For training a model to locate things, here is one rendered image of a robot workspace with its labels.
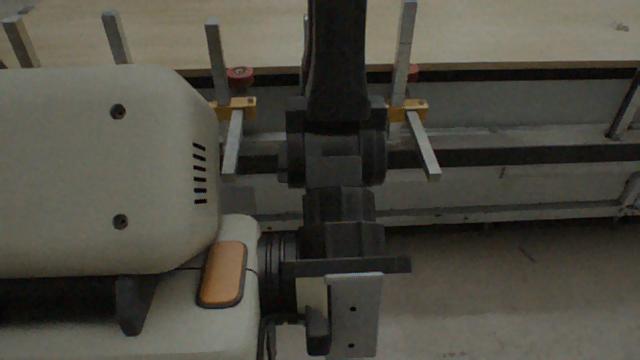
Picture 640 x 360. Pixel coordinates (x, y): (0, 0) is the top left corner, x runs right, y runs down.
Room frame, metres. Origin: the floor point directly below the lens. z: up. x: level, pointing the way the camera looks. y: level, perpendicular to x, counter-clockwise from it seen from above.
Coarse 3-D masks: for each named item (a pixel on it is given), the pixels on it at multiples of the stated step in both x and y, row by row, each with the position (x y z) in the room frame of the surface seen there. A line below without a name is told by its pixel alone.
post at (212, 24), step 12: (204, 24) 1.09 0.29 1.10; (216, 24) 1.09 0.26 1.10; (216, 36) 1.09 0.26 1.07; (216, 48) 1.09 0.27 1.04; (216, 60) 1.09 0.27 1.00; (216, 72) 1.09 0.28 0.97; (216, 84) 1.09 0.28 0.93; (228, 84) 1.13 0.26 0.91; (216, 96) 1.09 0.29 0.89; (228, 96) 1.10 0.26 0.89; (228, 132) 1.09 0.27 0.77
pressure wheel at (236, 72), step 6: (234, 66) 1.25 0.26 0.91; (240, 66) 1.25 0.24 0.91; (246, 66) 1.25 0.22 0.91; (228, 72) 1.21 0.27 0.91; (234, 72) 1.22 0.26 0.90; (240, 72) 1.21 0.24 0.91; (246, 72) 1.21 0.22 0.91; (252, 72) 1.21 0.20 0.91; (228, 78) 1.19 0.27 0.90; (234, 78) 1.18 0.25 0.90; (240, 78) 1.18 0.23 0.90; (246, 78) 1.19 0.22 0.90; (252, 78) 1.21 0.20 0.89; (234, 84) 1.18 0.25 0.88; (240, 84) 1.18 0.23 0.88; (246, 84) 1.18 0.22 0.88
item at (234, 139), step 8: (240, 88) 1.20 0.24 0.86; (240, 96) 1.16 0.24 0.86; (232, 112) 1.07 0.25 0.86; (240, 112) 1.07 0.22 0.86; (232, 120) 1.03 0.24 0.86; (240, 120) 1.03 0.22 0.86; (232, 128) 0.99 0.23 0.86; (240, 128) 1.00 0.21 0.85; (232, 136) 0.95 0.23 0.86; (240, 136) 0.97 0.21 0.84; (232, 144) 0.92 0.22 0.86; (240, 144) 0.95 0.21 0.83; (232, 152) 0.88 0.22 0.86; (224, 160) 0.85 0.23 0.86; (232, 160) 0.85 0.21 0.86; (224, 168) 0.82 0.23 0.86; (232, 168) 0.82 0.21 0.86; (224, 176) 0.80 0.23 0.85; (232, 176) 0.80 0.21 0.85
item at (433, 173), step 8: (408, 96) 1.20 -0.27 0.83; (408, 112) 1.11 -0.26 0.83; (416, 112) 1.11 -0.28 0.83; (408, 120) 1.08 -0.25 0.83; (416, 120) 1.06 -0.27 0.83; (408, 128) 1.07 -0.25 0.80; (416, 128) 1.02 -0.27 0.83; (416, 136) 0.99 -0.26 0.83; (424, 136) 0.99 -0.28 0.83; (416, 144) 0.97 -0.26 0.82; (424, 144) 0.95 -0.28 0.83; (424, 152) 0.91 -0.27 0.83; (432, 152) 0.91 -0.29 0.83; (424, 160) 0.88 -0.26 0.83; (432, 160) 0.88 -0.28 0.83; (424, 168) 0.87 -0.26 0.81; (432, 168) 0.85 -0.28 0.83; (432, 176) 0.83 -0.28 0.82; (440, 176) 0.83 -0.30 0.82
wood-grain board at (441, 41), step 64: (64, 0) 1.89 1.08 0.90; (128, 0) 1.88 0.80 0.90; (192, 0) 1.87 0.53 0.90; (256, 0) 1.86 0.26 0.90; (384, 0) 1.86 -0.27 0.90; (448, 0) 1.87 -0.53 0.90; (512, 0) 1.88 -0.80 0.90; (576, 0) 1.89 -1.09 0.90; (64, 64) 1.29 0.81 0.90; (192, 64) 1.28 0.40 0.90; (256, 64) 1.28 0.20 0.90; (384, 64) 1.28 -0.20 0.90; (448, 64) 1.29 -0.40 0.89; (512, 64) 1.31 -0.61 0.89; (576, 64) 1.32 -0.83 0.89
